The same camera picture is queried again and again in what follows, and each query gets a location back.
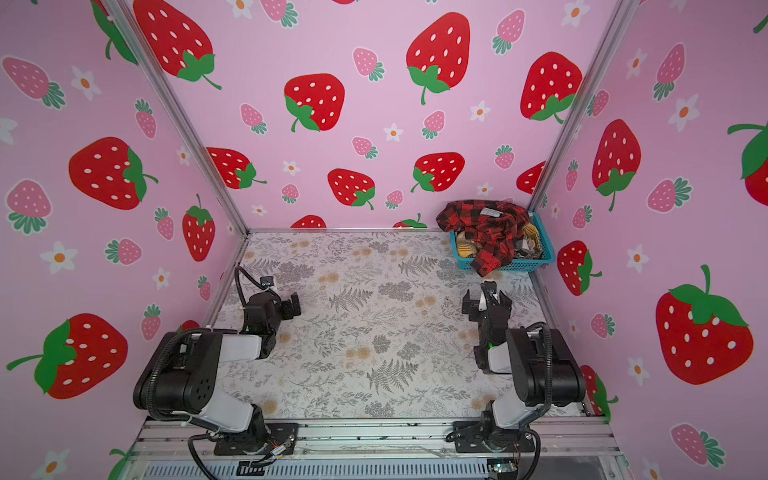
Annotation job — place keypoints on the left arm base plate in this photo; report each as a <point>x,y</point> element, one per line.
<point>259,441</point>

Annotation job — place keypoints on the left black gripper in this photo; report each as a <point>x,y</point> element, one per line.
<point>287,306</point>

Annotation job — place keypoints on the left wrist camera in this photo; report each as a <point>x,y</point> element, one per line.
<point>266,282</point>

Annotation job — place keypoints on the red black plaid shirt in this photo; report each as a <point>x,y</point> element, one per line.
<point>495,226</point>

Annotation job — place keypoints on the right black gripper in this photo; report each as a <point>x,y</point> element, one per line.
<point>488,304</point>

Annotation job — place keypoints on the right corner aluminium post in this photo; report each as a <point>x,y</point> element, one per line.
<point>604,53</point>

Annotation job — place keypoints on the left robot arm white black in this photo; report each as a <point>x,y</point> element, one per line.
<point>179,383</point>

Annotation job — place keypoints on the yellow plaid shirt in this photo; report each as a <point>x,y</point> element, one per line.
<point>529,247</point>

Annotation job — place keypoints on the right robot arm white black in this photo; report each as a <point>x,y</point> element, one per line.
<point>543,370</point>

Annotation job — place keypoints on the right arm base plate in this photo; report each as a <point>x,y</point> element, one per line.
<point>481,437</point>

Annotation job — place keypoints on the left corner aluminium post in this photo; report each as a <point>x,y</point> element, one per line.
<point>127,25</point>

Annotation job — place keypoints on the corner aluminium post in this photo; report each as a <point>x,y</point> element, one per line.
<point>604,53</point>
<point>127,25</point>

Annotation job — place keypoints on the teal plastic basket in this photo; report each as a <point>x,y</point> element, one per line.
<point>518,264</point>

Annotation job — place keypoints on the aluminium rail frame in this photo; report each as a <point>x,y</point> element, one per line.
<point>571,448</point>

